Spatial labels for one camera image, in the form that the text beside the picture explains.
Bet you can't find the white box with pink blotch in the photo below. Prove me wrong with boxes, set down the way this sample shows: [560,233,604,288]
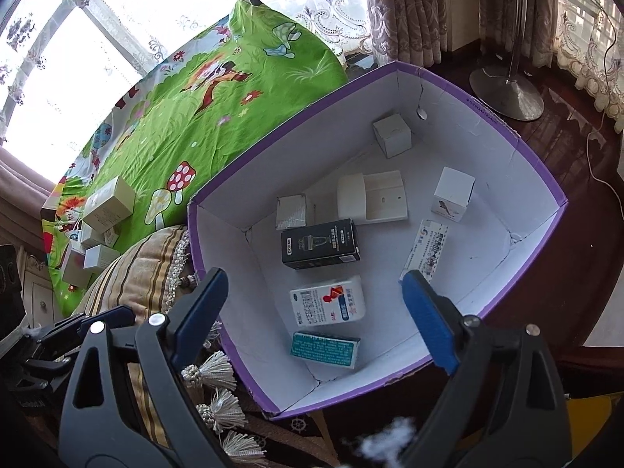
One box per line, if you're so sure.
[61,244,91,288]

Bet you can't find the plain white box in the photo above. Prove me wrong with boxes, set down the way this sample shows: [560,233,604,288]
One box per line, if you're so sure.
[78,222,120,249]

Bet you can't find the white cotton fluff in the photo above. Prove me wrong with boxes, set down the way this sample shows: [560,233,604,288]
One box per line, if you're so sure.
[344,417,420,464]

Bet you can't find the large cream box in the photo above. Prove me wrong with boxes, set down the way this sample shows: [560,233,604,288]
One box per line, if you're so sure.
[82,175,136,232]

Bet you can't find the white cube box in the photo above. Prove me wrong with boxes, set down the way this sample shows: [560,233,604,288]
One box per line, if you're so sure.
[372,113,413,158]

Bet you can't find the white box with black text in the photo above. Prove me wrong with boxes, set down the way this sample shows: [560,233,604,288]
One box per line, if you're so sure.
[83,244,122,271]

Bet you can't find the large white box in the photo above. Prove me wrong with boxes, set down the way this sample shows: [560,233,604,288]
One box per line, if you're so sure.
[336,170,409,225]

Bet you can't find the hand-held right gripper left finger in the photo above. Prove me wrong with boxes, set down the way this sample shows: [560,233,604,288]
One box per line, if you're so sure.
[57,267,230,468]

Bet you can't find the green cartoon printed blanket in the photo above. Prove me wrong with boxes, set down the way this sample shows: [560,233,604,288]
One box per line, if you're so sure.
[41,0,349,315]

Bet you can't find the cream carved dresser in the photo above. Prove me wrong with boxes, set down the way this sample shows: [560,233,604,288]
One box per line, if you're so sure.
[19,248,64,325]

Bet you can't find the purple cardboard box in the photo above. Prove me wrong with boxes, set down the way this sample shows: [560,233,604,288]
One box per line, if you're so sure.
[186,61,569,421]

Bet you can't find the white cable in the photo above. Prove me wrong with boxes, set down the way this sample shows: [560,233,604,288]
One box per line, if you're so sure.
[582,107,624,196]

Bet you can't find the striped tasselled cushion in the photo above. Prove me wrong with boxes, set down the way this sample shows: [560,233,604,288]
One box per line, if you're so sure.
[73,224,266,468]

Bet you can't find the white red blue box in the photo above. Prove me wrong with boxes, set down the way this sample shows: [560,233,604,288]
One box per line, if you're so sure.
[289,275,366,327]

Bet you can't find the teal medicine box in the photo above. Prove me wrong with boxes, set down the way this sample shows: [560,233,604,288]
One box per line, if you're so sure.
[290,331,362,369]

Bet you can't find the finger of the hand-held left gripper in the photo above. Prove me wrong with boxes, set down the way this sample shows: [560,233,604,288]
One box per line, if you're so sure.
[36,305,137,347]
[22,346,79,377]

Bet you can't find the cream lace curtain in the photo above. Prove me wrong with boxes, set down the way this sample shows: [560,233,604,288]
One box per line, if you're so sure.
[551,0,624,132]

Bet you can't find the yellow plastic object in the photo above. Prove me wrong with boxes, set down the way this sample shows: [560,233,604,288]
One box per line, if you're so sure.
[568,395,612,459]

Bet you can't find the long white blue box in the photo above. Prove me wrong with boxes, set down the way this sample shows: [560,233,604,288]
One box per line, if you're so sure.
[400,219,449,282]

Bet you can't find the white box with dark picture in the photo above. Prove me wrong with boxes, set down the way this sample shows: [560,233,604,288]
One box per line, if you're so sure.
[430,167,476,222]

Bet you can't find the white lace sheer curtain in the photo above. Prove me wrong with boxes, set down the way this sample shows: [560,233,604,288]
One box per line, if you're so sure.
[239,0,376,64]

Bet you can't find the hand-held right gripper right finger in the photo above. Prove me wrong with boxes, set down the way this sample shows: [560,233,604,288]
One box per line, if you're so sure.
[401,269,572,468]

